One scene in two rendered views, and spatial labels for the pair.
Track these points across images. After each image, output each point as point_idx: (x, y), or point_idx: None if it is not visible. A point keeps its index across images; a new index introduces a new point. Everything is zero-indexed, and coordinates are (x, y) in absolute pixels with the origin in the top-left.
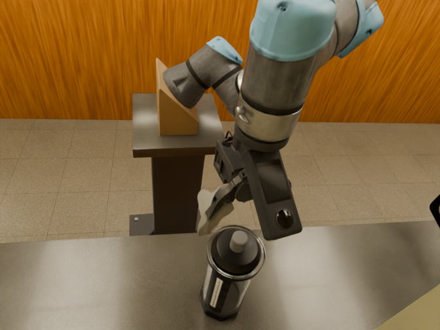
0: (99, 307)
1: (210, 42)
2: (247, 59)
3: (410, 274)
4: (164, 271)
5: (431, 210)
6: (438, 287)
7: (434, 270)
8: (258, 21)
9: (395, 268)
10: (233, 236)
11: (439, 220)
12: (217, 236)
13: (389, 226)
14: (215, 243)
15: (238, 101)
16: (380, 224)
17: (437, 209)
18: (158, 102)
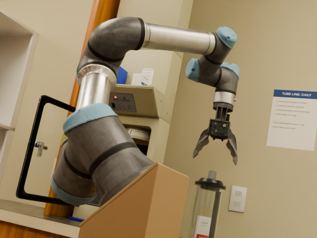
0: None
1: (112, 111)
2: (237, 83)
3: (72, 221)
4: None
5: (23, 196)
6: (152, 160)
7: (55, 217)
8: (239, 72)
9: (77, 223)
10: (215, 171)
11: (31, 196)
12: (218, 181)
13: (43, 218)
14: (221, 182)
15: (233, 98)
16: (48, 219)
17: (23, 192)
18: (182, 204)
